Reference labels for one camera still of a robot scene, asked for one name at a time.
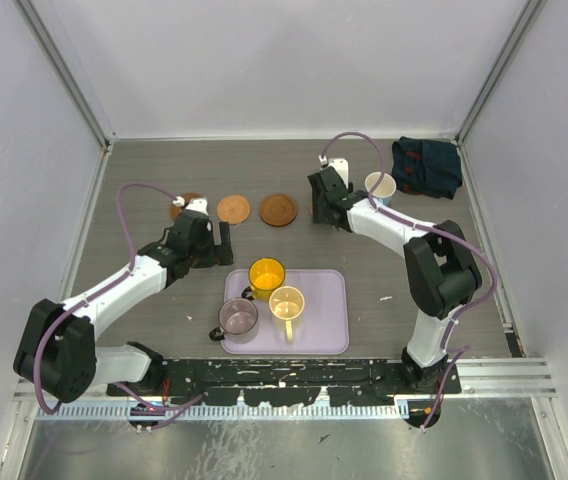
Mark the lilac plastic tray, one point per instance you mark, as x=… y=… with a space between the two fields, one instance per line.
x=323 y=330

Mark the white and blue mug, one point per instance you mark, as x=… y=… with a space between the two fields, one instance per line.
x=381 y=186

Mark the purple transparent mug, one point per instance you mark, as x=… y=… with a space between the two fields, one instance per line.
x=238 y=322

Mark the dark blue folded cloth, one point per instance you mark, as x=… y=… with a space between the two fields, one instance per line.
x=426 y=167

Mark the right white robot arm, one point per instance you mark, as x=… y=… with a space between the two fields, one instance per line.
x=441 y=270

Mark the yellow transparent mug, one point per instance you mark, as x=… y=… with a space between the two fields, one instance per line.
x=265 y=276

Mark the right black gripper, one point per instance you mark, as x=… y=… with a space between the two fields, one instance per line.
x=317 y=211

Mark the white slotted cable duct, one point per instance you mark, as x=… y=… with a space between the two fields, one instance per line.
x=103 y=411

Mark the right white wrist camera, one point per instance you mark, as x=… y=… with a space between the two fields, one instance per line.
x=340 y=165

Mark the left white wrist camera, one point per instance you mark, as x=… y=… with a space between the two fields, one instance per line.
x=193 y=214

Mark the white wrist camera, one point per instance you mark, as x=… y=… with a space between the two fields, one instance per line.
x=193 y=214
x=340 y=165

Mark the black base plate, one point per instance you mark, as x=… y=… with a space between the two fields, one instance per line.
x=279 y=383

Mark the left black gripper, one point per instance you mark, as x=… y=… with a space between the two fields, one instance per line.
x=218 y=254

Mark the dark wooden coaster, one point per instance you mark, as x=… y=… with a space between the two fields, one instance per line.
x=188 y=201
x=278 y=210

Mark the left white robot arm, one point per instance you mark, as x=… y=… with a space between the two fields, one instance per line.
x=58 y=350

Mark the small woven rattan coaster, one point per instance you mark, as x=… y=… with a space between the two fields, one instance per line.
x=233 y=209

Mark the cream mug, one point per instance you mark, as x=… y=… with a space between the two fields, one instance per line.
x=287 y=305

